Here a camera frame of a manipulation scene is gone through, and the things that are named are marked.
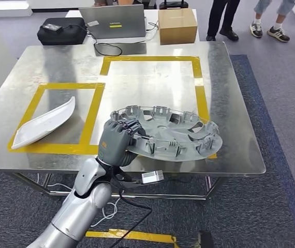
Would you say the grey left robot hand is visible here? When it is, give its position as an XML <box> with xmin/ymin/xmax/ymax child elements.
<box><xmin>97</xmin><ymin>118</ymin><xmax>146</xmax><ymax>168</ymax></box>

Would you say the grey plastic wheel hubcap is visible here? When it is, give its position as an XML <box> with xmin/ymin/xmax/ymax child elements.
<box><xmin>109</xmin><ymin>105</ymin><xmax>223</xmax><ymax>163</ymax></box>

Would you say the white curved plastic part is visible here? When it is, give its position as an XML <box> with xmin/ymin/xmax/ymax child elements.
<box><xmin>10</xmin><ymin>96</ymin><xmax>75</xmax><ymax>150</ymax></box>

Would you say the steel workbench table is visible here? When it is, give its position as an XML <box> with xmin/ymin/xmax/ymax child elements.
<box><xmin>0</xmin><ymin>41</ymin><xmax>266</xmax><ymax>201</ymax></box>

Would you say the small yellow tape square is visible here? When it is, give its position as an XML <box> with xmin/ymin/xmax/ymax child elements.
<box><xmin>7</xmin><ymin>83</ymin><xmax>106</xmax><ymax>156</ymax></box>

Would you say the yellow floor tape strip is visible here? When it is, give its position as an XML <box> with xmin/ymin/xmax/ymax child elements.
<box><xmin>85</xmin><ymin>228</ymin><xmax>180</xmax><ymax>248</ymax></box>

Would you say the grey laptop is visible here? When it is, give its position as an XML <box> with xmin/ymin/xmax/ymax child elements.
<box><xmin>78</xmin><ymin>4</ymin><xmax>147</xmax><ymax>40</ymax></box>

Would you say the black carry bag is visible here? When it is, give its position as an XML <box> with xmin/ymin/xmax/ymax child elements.
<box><xmin>37</xmin><ymin>17</ymin><xmax>88</xmax><ymax>46</ymax></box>

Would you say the large yellow tape square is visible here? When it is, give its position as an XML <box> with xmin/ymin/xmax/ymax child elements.
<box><xmin>89</xmin><ymin>55</ymin><xmax>218</xmax><ymax>160</ymax></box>

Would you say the brown cardboard box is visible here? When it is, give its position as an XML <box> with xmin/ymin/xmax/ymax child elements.
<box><xmin>158</xmin><ymin>8</ymin><xmax>198</xmax><ymax>46</ymax></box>

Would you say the black router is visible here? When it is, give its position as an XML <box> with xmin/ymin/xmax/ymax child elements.
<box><xmin>158</xmin><ymin>0</ymin><xmax>189</xmax><ymax>10</ymax></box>

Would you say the standing person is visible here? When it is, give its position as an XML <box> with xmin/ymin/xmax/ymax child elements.
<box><xmin>206</xmin><ymin>0</ymin><xmax>242</xmax><ymax>42</ymax></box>
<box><xmin>249</xmin><ymin>0</ymin><xmax>295</xmax><ymax>43</ymax></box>

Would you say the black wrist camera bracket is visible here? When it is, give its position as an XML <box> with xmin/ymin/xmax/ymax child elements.
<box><xmin>109</xmin><ymin>167</ymin><xmax>148</xmax><ymax>190</ymax></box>

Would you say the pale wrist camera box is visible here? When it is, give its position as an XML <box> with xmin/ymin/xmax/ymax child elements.
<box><xmin>141</xmin><ymin>170</ymin><xmax>164</xmax><ymax>185</ymax></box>

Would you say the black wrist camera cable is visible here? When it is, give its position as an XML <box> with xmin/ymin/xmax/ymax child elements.
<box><xmin>109</xmin><ymin>190</ymin><xmax>152</xmax><ymax>248</ymax></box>

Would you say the white floor cable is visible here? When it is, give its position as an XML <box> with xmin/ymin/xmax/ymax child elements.
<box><xmin>90</xmin><ymin>197</ymin><xmax>121</xmax><ymax>228</ymax></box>

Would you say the black laptop cable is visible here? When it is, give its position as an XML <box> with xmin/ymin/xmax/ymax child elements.
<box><xmin>69</xmin><ymin>23</ymin><xmax>123</xmax><ymax>57</ymax></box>

